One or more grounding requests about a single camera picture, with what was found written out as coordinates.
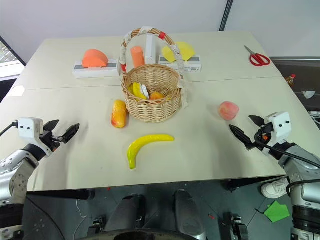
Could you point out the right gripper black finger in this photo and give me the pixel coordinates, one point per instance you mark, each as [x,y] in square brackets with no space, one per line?
[257,121]
[242,136]

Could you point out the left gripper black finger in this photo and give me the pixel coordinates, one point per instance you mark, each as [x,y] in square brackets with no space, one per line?
[52,125]
[70,132]

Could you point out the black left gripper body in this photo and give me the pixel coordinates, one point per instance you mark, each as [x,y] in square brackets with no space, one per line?
[50,140]

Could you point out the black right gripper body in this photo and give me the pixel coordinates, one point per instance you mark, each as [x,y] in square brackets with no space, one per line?
[262,140]

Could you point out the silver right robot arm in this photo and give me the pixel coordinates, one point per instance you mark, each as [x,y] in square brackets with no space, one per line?
[300,172]

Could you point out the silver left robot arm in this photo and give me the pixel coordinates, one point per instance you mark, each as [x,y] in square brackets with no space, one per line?
[15,162]

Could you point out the small orange fruit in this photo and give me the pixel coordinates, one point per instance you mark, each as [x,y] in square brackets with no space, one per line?
[156,96]

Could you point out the pink peach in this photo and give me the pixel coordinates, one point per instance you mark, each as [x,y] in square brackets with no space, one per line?
[228,111]

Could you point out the white sneaker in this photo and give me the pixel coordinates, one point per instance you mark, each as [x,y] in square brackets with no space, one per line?
[273,188]

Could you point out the orange-yellow mango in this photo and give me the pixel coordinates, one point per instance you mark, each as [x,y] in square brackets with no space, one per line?
[119,113]

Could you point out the small bottle with red cap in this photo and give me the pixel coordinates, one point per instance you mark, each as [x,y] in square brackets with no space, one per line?
[291,79]

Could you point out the white small object on floor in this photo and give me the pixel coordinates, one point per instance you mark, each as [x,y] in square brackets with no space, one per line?
[308,94]

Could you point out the flat white box, grey stripe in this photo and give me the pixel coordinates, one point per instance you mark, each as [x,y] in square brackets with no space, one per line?
[96,72]

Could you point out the long yellow banana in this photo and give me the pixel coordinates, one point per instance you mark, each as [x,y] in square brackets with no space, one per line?
[136,150]

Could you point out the green paper sheet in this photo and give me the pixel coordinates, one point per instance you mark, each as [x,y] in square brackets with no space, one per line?
[277,212]

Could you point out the orange half-round foam block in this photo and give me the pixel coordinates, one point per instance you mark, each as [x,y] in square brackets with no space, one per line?
[93,58]

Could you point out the flat white box, printed label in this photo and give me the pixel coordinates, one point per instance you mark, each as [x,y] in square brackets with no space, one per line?
[193,65]

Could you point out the white crumpled wrapper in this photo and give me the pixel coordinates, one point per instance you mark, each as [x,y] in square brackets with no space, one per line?
[144,90]

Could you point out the dark rounded robot leg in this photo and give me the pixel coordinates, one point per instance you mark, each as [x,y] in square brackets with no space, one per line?
[125,212]
[187,212]

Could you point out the orange foam cylinder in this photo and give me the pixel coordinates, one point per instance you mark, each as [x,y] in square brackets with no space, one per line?
[137,57]

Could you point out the upright white box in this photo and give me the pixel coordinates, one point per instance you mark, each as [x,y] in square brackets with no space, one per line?
[150,50]

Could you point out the dark rounded robot torso edge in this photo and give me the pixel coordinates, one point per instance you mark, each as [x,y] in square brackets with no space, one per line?
[145,235]

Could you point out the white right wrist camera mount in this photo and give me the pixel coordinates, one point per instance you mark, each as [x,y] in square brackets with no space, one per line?
[281,127]

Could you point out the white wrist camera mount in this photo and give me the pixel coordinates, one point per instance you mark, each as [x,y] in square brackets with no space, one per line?
[281,127]
[28,127]

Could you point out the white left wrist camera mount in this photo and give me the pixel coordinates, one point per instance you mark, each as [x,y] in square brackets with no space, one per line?
[28,127]

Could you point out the black aluminium profile post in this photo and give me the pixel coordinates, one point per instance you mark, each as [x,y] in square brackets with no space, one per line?
[227,15]

